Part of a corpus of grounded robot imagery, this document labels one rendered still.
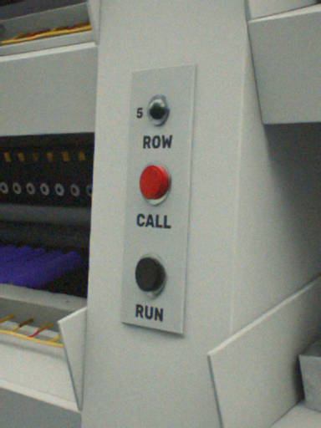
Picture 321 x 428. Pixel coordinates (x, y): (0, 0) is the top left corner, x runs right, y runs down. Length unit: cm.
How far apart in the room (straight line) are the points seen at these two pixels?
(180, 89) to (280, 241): 8
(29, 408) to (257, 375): 15
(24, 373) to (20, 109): 15
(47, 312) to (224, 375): 19
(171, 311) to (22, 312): 19
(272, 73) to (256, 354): 12
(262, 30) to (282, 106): 3
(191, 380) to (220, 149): 10
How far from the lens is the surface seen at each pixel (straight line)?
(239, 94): 34
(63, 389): 44
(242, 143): 34
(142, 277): 37
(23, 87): 46
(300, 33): 33
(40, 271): 59
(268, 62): 34
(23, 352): 51
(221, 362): 34
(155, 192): 36
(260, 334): 35
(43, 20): 56
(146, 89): 38
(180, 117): 36
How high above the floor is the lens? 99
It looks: 1 degrees down
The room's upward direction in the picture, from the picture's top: 3 degrees clockwise
